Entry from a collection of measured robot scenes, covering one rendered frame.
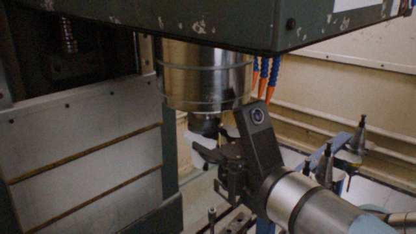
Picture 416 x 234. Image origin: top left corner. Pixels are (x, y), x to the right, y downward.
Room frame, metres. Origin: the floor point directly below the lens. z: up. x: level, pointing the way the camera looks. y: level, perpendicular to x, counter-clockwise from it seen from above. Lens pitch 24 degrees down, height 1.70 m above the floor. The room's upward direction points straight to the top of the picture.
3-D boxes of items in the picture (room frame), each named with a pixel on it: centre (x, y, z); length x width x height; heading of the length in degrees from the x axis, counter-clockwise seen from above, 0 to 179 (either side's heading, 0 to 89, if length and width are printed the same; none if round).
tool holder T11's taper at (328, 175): (0.69, -0.30, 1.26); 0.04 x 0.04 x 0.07
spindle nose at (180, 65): (0.52, 0.00, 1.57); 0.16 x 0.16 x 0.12
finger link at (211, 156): (0.45, -0.02, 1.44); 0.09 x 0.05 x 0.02; 49
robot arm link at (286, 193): (0.35, -0.12, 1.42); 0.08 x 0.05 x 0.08; 125
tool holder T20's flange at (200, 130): (0.52, 0.00, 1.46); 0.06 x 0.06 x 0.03
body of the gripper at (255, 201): (0.41, -0.07, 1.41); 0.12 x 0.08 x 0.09; 35
